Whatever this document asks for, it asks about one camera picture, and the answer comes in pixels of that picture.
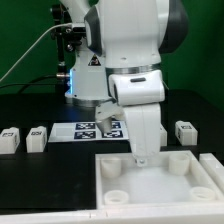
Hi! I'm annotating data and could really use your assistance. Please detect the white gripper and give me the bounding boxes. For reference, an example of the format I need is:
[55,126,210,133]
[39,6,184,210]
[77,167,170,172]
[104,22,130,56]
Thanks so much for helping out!
[109,70,165,165]

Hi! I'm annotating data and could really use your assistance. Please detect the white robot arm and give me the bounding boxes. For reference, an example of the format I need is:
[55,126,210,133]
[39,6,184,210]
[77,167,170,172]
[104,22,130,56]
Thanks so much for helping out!
[60,0,188,167]

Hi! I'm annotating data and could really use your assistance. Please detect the white marker sheet with tags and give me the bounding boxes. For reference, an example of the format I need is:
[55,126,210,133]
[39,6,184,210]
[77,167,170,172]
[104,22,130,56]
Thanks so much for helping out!
[48,121,129,143]

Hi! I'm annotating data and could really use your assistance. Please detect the white square tabletop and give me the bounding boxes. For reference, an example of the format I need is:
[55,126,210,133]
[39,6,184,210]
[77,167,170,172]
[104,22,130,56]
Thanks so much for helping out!
[95,151,224,209]

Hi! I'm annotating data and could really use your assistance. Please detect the black camera on stand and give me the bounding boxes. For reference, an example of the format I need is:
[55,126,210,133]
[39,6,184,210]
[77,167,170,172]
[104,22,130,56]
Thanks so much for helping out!
[51,4,85,93]

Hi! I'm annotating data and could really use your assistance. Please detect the black cable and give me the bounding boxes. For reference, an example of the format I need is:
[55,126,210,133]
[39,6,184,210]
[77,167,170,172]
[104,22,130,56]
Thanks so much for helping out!
[0,75,60,95]

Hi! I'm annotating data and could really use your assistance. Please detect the white cable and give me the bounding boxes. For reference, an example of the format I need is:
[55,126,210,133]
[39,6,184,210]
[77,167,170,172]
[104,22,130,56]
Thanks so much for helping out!
[0,23,73,83]

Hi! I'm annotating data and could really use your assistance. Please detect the white L-shaped fixture wall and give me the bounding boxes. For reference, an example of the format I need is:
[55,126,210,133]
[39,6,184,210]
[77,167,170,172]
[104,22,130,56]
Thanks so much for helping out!
[0,153,224,224]

